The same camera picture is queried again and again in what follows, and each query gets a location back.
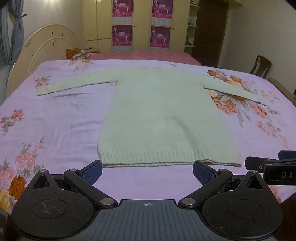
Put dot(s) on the cream round headboard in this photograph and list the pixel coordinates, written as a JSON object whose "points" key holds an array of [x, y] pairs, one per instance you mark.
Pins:
{"points": [[46, 44]]}

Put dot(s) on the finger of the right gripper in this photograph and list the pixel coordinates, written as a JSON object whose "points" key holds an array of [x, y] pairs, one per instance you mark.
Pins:
{"points": [[284, 154], [257, 163]]}

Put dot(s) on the wooden furniture frame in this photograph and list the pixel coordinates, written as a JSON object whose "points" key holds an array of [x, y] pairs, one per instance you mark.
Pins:
{"points": [[283, 90]]}

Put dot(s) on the cream knitted sweater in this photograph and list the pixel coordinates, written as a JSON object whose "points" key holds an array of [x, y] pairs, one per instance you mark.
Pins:
{"points": [[161, 117]]}

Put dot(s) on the cream wardrobe with posters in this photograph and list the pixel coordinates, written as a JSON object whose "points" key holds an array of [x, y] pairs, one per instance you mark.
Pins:
{"points": [[125, 26]]}

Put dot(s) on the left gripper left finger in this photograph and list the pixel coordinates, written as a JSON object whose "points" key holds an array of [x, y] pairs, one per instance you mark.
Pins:
{"points": [[83, 180]]}

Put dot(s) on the dark wooden door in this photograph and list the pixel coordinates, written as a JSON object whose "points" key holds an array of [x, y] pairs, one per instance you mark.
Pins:
{"points": [[209, 35]]}

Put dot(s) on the dark wooden chair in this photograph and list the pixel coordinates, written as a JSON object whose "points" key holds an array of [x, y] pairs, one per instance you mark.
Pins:
{"points": [[261, 67]]}

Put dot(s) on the grey blue curtain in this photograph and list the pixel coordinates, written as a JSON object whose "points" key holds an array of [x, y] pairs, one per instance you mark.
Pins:
{"points": [[10, 51]]}

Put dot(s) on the pink checked bed cover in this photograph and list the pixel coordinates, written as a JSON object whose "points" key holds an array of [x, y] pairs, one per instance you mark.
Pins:
{"points": [[158, 55]]}

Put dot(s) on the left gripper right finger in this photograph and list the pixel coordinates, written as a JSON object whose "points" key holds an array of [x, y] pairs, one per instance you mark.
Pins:
{"points": [[212, 181]]}

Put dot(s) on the lilac floral bed sheet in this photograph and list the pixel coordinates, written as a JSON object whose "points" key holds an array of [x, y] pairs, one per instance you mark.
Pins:
{"points": [[60, 131]]}

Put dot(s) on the orange patterned folded clothes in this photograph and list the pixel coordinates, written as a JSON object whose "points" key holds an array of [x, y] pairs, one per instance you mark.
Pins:
{"points": [[80, 54]]}

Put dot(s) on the corner shelf with items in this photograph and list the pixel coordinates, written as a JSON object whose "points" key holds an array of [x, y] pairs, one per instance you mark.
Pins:
{"points": [[192, 27]]}

